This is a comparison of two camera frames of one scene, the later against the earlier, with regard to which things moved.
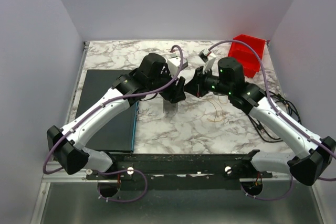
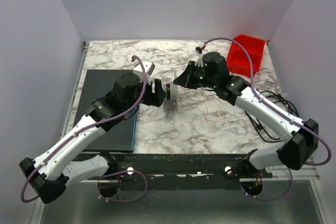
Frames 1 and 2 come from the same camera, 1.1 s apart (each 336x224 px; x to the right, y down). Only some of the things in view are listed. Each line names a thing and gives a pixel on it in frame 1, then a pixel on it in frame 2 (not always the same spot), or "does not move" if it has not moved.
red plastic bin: x=250 y=59 does not move
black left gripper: x=169 y=91 to x=153 y=94
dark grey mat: x=116 y=132 does not move
